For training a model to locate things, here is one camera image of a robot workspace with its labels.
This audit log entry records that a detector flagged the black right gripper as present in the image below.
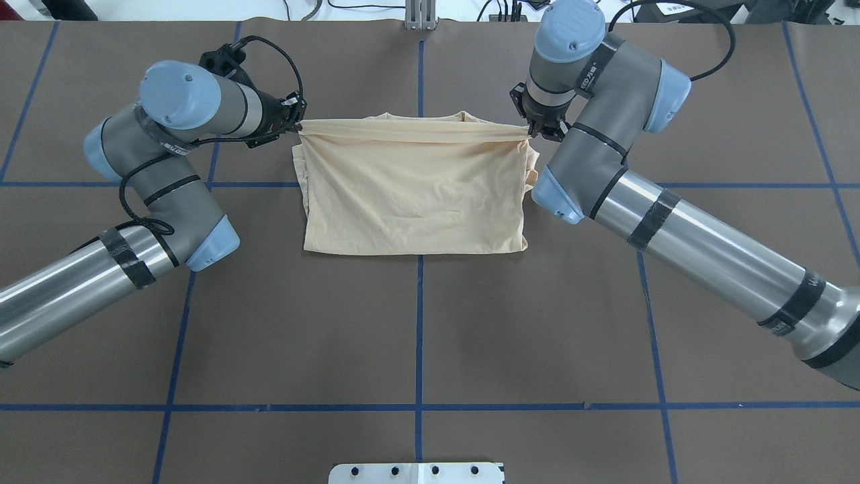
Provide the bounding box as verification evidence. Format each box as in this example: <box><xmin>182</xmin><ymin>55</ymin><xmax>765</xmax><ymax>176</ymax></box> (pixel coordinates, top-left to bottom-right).
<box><xmin>509</xmin><ymin>82</ymin><xmax>572</xmax><ymax>142</ymax></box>

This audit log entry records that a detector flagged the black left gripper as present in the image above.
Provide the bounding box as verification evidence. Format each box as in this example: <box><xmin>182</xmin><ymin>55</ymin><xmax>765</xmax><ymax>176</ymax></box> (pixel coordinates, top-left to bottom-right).
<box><xmin>245</xmin><ymin>91</ymin><xmax>307</xmax><ymax>149</ymax></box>

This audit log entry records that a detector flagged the cream long-sleeve printed shirt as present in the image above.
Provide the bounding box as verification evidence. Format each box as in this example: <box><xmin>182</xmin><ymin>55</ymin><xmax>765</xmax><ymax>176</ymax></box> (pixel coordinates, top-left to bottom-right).
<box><xmin>292</xmin><ymin>112</ymin><xmax>540</xmax><ymax>256</ymax></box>

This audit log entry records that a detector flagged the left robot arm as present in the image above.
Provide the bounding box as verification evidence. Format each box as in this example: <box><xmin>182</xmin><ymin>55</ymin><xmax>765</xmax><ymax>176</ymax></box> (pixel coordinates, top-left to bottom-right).
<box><xmin>1</xmin><ymin>52</ymin><xmax>306</xmax><ymax>368</ymax></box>

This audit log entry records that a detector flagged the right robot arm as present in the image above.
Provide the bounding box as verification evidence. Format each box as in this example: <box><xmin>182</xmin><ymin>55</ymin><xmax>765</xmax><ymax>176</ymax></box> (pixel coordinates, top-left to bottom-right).
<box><xmin>520</xmin><ymin>1</ymin><xmax>858</xmax><ymax>390</ymax></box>

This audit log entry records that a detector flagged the black power adapter box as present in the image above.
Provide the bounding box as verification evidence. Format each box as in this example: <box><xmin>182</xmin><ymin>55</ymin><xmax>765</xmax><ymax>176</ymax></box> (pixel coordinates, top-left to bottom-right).
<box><xmin>634</xmin><ymin>1</ymin><xmax>744</xmax><ymax>24</ymax></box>

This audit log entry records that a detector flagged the aluminium frame post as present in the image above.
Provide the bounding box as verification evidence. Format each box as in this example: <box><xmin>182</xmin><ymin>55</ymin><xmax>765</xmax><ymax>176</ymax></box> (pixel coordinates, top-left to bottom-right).
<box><xmin>404</xmin><ymin>0</ymin><xmax>438</xmax><ymax>31</ymax></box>

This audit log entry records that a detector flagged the white camera post base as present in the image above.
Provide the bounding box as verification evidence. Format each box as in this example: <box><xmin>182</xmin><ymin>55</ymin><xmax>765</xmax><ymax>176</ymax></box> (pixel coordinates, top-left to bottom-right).
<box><xmin>328</xmin><ymin>462</ymin><xmax>506</xmax><ymax>483</ymax></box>

